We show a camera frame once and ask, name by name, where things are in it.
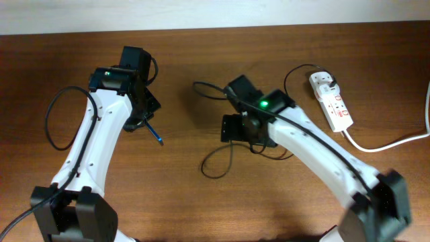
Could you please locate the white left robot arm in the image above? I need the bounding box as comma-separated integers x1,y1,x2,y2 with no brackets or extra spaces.
30,46,161,241

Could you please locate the blue Samsung Galaxy smartphone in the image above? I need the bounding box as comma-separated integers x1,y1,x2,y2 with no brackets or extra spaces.
145,122,164,146

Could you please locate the white power strip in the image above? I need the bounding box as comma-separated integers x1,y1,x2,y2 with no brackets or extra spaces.
309,71,353,132

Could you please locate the white power strip cord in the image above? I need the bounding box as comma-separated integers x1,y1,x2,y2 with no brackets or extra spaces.
341,80,430,153

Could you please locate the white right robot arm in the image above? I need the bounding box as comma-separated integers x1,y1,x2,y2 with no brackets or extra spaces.
222,75,412,242

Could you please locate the white charger plug adapter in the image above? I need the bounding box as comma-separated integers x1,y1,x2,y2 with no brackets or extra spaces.
316,84,340,102

